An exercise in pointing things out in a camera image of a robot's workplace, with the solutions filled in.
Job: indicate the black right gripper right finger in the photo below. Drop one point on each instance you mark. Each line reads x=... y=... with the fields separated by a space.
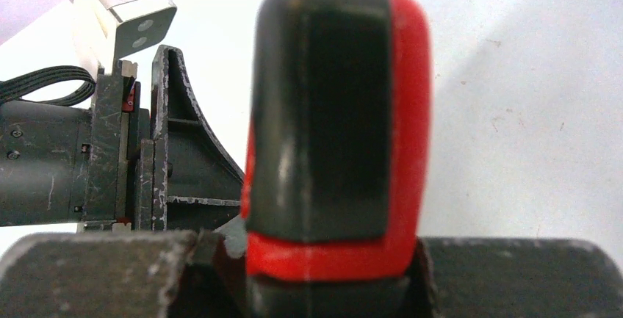
x=510 y=277

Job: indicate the red black utility knife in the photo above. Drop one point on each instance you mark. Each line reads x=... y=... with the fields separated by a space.
x=338 y=146

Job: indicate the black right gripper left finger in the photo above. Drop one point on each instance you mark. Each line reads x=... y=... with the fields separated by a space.
x=118 y=274

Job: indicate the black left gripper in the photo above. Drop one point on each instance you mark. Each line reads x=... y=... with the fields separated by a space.
x=69 y=139

